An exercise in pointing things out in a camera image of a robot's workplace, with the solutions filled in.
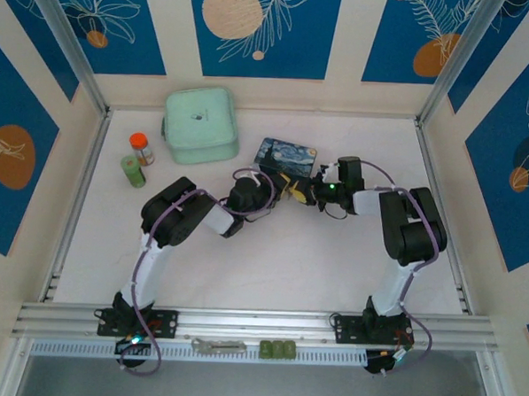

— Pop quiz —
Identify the right aluminium frame post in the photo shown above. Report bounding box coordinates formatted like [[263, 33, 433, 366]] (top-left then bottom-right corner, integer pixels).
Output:
[[416, 0, 510, 132]]

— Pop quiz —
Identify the right black controller board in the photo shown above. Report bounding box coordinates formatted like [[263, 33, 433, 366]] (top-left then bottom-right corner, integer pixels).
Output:
[[364, 348, 408, 377]]

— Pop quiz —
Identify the starry night tin box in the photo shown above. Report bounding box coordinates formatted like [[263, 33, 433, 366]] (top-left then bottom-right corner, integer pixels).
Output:
[[252, 136, 320, 185]]

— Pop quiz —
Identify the aluminium side rail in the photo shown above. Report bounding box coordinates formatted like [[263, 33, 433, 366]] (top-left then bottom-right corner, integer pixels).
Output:
[[39, 105, 114, 307], [404, 119, 485, 317]]

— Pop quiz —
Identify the orange-lid spice jar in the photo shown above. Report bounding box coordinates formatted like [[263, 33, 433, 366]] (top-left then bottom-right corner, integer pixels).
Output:
[[128, 131, 158, 168]]

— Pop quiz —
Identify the left black controller board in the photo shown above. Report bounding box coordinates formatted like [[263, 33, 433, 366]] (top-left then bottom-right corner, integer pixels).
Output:
[[113, 335, 152, 358]]

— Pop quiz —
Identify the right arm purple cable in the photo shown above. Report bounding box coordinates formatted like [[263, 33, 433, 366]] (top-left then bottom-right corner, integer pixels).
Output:
[[347, 160, 446, 382]]

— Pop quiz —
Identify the left aluminium frame post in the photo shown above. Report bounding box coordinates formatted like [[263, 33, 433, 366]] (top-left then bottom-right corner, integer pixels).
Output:
[[18, 0, 117, 116]]

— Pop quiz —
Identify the aluminium frame post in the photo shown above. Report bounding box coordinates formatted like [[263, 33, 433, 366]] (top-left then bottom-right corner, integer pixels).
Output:
[[416, 0, 510, 132], [18, 0, 117, 116]]

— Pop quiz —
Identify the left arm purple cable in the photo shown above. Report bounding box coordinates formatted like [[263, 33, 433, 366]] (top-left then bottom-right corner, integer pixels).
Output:
[[119, 162, 279, 384]]

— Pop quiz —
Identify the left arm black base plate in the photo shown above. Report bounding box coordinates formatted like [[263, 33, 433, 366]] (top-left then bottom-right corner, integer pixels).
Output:
[[91, 305, 182, 342]]

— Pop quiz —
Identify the left aluminium side rail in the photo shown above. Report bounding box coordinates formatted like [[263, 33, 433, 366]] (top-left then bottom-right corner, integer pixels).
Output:
[[39, 105, 114, 307]]

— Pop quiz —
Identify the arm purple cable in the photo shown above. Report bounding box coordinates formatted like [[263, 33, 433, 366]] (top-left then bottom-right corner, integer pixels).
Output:
[[347, 160, 446, 382], [119, 162, 279, 384]]

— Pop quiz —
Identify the grey metal bracket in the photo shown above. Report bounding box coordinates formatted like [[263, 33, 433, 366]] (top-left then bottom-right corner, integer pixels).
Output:
[[190, 337, 249, 357]]

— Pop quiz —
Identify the mint green zip pouch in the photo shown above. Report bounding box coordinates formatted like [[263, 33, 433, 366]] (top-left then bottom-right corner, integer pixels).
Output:
[[159, 83, 245, 168]]

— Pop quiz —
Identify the green cylinder roll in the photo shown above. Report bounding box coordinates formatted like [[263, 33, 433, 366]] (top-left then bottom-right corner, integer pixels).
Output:
[[119, 154, 149, 190]]

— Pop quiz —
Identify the black controller board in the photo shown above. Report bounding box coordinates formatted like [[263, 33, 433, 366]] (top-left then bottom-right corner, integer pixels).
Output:
[[364, 348, 408, 377], [113, 335, 152, 358]]

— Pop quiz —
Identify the aluminium mounting rail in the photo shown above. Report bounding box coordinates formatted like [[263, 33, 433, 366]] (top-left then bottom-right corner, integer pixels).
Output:
[[11, 291, 502, 365]]

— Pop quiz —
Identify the white slotted cable duct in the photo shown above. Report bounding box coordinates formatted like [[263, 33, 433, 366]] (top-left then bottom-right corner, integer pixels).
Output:
[[29, 330, 370, 375]]

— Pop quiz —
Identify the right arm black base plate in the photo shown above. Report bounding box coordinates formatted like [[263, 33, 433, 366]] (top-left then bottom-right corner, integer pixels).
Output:
[[327, 311, 419, 350]]

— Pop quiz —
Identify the right aluminium side rail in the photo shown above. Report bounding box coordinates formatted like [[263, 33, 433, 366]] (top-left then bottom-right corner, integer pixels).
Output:
[[404, 119, 485, 317]]

